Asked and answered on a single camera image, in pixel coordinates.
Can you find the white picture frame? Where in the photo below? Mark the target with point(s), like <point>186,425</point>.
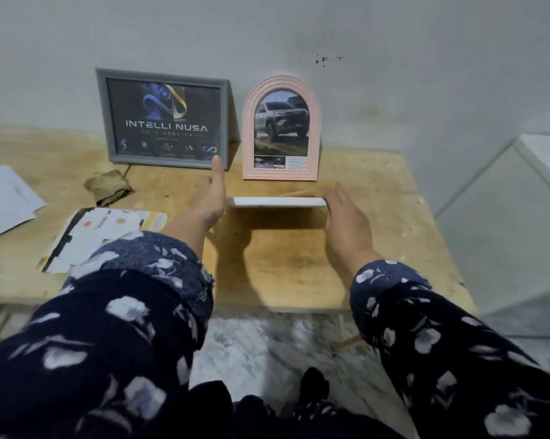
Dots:
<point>279,202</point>

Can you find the pink arched picture frame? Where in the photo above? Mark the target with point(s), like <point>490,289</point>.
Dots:
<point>248,169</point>

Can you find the white cabinet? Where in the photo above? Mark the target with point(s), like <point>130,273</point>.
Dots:
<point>508,233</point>

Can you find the grey picture frame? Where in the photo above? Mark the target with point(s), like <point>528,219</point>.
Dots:
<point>102,123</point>

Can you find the person's right foot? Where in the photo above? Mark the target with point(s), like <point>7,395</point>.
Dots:
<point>314,386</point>

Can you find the person's right hand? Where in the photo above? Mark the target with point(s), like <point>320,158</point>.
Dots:
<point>348,233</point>

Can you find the person's right forearm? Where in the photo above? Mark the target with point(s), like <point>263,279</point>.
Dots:
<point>439,361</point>

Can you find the brown wiping cloth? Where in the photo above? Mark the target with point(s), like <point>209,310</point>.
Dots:
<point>108,187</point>

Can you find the person's dark floral dress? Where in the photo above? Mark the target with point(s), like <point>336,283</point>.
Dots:
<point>256,420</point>

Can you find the pale paper sheet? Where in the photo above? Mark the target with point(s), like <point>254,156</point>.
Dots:
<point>87,242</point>

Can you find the person's left forearm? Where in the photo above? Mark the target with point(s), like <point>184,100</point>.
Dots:
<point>96,342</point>

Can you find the person's left hand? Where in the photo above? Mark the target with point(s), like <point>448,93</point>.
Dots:
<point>211,201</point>

